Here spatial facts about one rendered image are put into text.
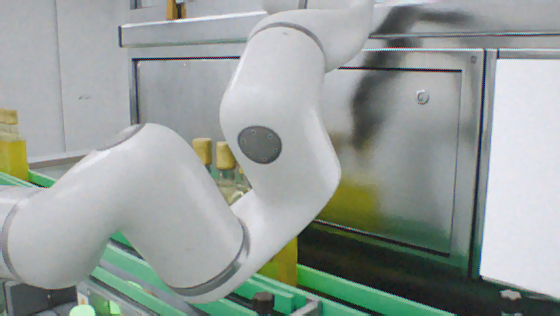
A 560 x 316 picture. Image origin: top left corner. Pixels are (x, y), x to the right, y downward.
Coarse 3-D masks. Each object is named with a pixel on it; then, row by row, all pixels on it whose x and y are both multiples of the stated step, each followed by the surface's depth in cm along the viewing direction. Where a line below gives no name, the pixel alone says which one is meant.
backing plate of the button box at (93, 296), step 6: (90, 288) 96; (90, 294) 96; (96, 294) 94; (90, 300) 97; (96, 300) 95; (102, 300) 93; (108, 300) 91; (96, 306) 95; (102, 306) 93; (108, 306) 92; (96, 312) 96; (102, 312) 94; (108, 312) 92
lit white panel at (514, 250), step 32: (512, 64) 66; (544, 64) 63; (512, 96) 66; (544, 96) 63; (512, 128) 67; (544, 128) 64; (512, 160) 67; (544, 160) 65; (512, 192) 68; (544, 192) 65; (512, 224) 69; (544, 224) 66; (512, 256) 69; (544, 256) 66; (544, 288) 67
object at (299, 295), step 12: (252, 276) 81; (264, 276) 80; (276, 288) 78; (288, 288) 76; (300, 300) 75; (324, 300) 72; (324, 312) 72; (336, 312) 70; (348, 312) 69; (360, 312) 68
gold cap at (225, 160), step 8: (216, 144) 87; (224, 144) 86; (216, 152) 87; (224, 152) 86; (232, 152) 86; (216, 160) 87; (224, 160) 86; (232, 160) 87; (224, 168) 86; (232, 168) 87
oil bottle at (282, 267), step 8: (296, 240) 82; (288, 248) 81; (296, 248) 82; (280, 256) 79; (288, 256) 81; (296, 256) 82; (264, 264) 80; (272, 264) 79; (280, 264) 80; (288, 264) 81; (296, 264) 83; (256, 272) 82; (264, 272) 81; (272, 272) 79; (280, 272) 80; (288, 272) 81; (296, 272) 83; (280, 280) 80; (288, 280) 82; (296, 280) 83
